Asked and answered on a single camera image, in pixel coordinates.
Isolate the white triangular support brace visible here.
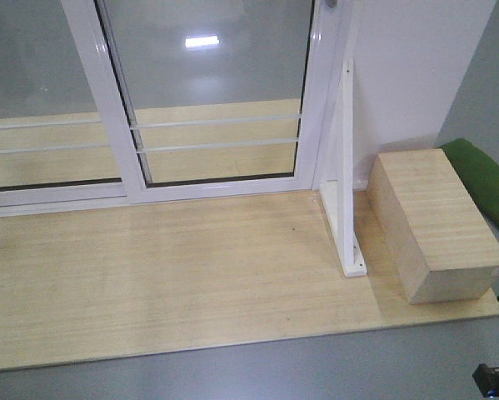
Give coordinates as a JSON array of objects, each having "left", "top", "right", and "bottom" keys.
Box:
[{"left": 319, "top": 58, "right": 367, "bottom": 278}]

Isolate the green cushion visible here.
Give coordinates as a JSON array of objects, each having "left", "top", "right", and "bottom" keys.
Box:
[{"left": 440, "top": 138, "right": 499, "bottom": 230}]

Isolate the white framed sliding glass door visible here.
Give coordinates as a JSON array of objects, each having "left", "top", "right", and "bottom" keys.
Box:
[{"left": 62, "top": 1, "right": 334, "bottom": 203}]

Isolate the light wooden platform board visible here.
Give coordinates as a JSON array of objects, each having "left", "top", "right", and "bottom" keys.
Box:
[{"left": 0, "top": 191, "right": 499, "bottom": 370}]

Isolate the white fixed glass door panel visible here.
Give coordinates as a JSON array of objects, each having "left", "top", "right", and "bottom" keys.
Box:
[{"left": 0, "top": 1, "right": 124, "bottom": 208}]

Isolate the light wooden box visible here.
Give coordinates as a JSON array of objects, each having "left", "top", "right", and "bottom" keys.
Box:
[{"left": 367, "top": 149, "right": 499, "bottom": 304}]

